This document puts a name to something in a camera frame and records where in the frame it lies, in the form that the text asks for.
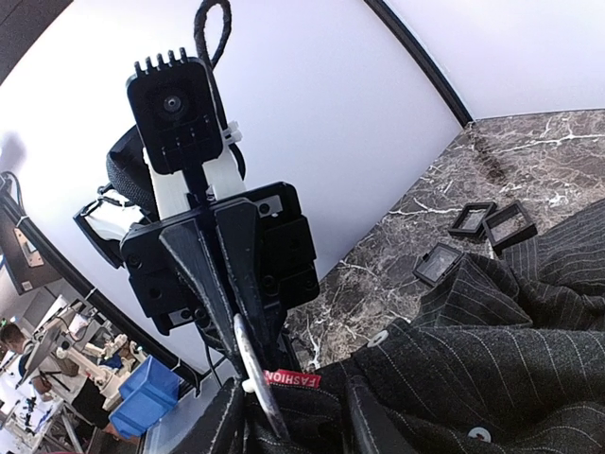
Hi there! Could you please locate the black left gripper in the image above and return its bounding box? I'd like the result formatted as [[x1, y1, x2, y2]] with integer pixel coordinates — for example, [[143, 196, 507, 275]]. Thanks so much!
[[120, 182, 320, 377]]

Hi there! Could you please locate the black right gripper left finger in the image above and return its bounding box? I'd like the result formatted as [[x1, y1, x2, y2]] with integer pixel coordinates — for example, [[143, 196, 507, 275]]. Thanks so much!
[[155, 377, 244, 453]]

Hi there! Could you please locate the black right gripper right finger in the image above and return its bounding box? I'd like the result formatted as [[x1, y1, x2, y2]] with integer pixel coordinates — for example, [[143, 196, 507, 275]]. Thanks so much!
[[346, 380, 415, 454]]

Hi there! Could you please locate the dark pinstriped garment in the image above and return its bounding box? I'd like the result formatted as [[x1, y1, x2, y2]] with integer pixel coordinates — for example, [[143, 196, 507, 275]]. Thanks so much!
[[244, 202, 604, 453]]

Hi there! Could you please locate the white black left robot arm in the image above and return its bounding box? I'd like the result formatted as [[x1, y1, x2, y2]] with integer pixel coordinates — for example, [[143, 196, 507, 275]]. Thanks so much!
[[75, 129, 320, 371]]

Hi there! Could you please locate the blue plastic bin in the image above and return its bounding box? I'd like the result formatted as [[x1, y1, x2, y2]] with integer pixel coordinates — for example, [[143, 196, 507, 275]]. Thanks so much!
[[110, 357, 181, 438]]

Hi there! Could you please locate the red fashion label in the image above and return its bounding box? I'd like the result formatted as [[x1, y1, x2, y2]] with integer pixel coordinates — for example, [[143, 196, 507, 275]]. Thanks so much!
[[264, 369, 321, 389]]

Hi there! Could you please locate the black square box front left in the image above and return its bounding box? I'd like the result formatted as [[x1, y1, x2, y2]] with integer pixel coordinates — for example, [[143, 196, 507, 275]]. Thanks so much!
[[412, 242, 464, 287]]

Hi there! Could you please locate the black square box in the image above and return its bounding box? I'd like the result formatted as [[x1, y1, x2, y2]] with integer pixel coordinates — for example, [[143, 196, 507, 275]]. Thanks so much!
[[482, 201, 538, 255], [448, 201, 497, 241], [412, 242, 464, 287]]

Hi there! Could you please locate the black square box rear left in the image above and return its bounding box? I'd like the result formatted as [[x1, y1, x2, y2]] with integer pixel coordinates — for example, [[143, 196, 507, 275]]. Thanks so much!
[[448, 201, 497, 241]]

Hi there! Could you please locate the black square box right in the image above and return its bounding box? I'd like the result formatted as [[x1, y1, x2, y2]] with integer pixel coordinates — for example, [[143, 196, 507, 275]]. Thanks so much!
[[482, 201, 538, 255]]

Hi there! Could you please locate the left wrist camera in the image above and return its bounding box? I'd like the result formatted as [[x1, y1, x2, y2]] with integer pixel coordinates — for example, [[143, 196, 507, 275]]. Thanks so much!
[[126, 48, 246, 219]]

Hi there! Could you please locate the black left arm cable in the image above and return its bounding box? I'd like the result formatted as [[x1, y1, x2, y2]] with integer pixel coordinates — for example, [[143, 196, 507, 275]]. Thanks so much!
[[193, 0, 247, 181]]

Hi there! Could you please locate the black left frame post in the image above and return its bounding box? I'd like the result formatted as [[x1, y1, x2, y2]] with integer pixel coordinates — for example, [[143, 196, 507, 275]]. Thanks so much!
[[364, 0, 474, 129]]

